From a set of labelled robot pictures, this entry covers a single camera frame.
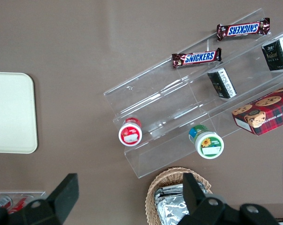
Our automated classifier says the Snickers chocolate bar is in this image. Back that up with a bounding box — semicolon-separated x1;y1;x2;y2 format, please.
171;47;222;69
216;17;271;42

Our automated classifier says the dark green tea box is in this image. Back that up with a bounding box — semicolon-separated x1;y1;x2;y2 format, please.
261;35;283;72
207;67;238;101

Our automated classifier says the green lidded jar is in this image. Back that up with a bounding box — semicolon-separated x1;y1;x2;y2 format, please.
188;124;225;160

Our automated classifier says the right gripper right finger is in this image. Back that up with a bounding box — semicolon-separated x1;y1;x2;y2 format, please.
178;172;229;225

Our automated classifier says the foil wrapped pack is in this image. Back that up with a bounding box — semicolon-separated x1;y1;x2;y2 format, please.
159;183;209;202
155;196;191;225

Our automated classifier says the red cola bottle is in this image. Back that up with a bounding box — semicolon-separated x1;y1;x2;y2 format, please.
0;195;13;210
8;195;35;214

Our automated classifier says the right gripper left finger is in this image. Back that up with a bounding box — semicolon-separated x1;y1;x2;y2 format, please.
14;172;80;225

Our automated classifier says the pale wicker basket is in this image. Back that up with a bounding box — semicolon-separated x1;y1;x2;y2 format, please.
145;166;214;225

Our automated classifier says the red lidded jar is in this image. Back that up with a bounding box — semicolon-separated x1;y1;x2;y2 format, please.
118;117;143;147

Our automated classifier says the red tartan cookie box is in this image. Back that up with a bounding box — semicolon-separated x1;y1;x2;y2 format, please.
231;82;283;136

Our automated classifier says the cream plastic tray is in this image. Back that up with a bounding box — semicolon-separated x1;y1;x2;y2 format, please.
0;72;38;155

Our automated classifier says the clear acrylic stepped stand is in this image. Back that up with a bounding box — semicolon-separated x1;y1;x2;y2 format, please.
103;8;283;180

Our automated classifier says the clear acrylic bottle rack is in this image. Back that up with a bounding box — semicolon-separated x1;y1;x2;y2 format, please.
0;191;46;213

